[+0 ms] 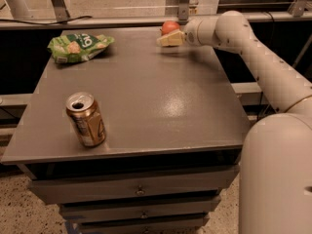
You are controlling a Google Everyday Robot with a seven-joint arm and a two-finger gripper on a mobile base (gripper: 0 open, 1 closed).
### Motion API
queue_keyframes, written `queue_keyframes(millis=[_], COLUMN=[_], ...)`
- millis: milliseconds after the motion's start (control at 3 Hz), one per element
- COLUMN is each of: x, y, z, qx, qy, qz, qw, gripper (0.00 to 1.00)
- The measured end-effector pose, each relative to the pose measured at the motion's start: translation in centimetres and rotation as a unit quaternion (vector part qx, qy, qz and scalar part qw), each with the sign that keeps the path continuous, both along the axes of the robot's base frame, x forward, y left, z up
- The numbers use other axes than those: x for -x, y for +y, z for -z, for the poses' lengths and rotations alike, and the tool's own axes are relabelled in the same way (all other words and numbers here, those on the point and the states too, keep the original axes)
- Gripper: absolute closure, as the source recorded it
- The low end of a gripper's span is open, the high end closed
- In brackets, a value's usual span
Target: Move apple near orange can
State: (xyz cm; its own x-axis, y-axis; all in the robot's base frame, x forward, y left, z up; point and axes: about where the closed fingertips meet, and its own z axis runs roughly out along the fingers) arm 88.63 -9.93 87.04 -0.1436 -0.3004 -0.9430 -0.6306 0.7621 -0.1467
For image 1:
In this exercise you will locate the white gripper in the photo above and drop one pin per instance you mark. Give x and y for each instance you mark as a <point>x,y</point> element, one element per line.
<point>191,35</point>

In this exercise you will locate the red apple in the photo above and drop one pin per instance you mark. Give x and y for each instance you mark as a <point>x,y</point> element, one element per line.
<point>169,26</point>

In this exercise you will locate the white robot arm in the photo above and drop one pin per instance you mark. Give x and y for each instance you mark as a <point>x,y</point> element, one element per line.
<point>276,159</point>

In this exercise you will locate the orange soda can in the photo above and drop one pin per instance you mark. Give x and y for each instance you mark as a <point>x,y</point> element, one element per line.
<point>85,117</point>

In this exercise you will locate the green chip bag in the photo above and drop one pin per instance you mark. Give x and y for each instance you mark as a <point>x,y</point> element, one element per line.
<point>73,48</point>

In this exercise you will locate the grey drawer cabinet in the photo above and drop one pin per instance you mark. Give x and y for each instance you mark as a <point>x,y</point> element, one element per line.
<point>173,125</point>

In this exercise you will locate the metal railing bar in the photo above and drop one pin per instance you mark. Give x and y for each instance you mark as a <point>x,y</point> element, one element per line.
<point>88,23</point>

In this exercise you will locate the top drawer knob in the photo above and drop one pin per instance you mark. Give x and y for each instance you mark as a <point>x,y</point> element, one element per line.
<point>140,191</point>

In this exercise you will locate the drawer knob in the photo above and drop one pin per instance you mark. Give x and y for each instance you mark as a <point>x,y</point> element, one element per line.
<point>144,216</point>
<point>140,191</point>

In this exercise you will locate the white pipe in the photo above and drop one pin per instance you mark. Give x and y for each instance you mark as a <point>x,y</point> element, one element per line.
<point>18,9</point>

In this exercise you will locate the middle drawer knob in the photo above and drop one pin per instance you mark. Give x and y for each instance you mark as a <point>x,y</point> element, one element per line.
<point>144,216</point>

